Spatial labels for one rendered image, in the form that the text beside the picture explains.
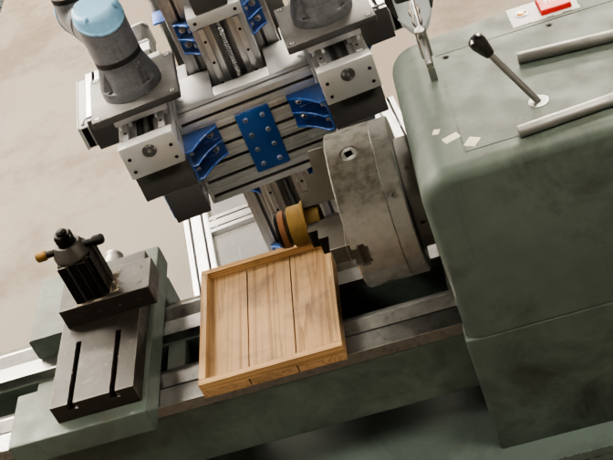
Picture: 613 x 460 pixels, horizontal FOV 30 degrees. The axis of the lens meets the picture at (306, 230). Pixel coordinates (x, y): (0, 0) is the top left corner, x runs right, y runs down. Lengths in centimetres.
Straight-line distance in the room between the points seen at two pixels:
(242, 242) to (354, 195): 173
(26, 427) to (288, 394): 53
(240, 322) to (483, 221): 64
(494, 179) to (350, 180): 28
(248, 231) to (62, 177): 142
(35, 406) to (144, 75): 84
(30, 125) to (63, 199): 78
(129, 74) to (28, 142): 274
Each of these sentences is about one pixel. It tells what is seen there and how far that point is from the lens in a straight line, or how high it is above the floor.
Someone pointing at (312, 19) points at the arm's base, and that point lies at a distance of 274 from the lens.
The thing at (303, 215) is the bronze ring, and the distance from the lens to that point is 223.
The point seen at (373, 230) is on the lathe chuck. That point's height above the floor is 113.
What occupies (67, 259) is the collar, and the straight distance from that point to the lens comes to 240.
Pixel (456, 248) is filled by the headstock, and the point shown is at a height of 109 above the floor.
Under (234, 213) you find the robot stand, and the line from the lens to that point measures 392.
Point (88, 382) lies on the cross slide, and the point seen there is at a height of 97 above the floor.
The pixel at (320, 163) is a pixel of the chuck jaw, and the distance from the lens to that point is 224.
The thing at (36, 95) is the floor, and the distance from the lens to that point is 585.
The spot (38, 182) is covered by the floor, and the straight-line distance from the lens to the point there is 512.
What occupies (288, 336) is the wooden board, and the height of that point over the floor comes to 89.
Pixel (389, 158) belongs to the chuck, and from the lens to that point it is 211.
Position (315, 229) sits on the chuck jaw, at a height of 110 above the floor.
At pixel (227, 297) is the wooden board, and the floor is 88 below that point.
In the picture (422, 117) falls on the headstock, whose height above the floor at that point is 125.
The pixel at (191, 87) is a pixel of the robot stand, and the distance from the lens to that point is 292.
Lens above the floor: 240
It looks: 36 degrees down
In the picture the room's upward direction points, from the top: 23 degrees counter-clockwise
